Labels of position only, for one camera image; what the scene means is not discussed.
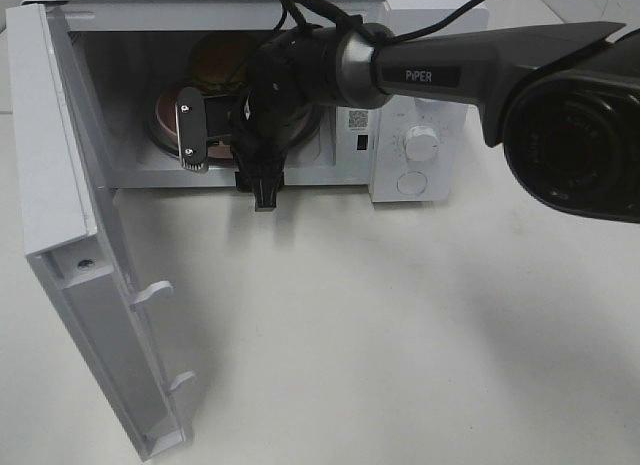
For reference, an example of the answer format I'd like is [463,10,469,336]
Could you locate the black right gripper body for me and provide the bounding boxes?
[231,34,325,170]

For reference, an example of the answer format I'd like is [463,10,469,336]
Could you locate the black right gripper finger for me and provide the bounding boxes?
[249,157,285,212]
[235,169,253,191]

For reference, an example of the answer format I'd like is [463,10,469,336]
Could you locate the toy burger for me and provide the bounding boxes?
[187,31,257,94]

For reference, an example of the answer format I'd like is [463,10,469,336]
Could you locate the pink round plate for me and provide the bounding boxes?
[147,82,324,158]

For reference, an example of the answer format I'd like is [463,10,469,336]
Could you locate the white round door button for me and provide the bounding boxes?
[397,171,428,196]

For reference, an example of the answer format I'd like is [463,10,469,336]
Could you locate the white round knob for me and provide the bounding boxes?
[403,126,440,162]

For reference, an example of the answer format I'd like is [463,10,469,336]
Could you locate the white microwave door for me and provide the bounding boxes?
[6,3,187,460]

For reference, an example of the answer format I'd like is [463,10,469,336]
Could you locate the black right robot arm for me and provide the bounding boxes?
[232,22,639,223]

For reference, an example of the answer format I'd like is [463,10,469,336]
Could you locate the glass microwave turntable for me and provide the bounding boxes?
[145,111,323,165]

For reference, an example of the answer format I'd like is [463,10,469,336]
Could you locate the white microwave oven body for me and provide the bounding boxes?
[7,0,467,202]

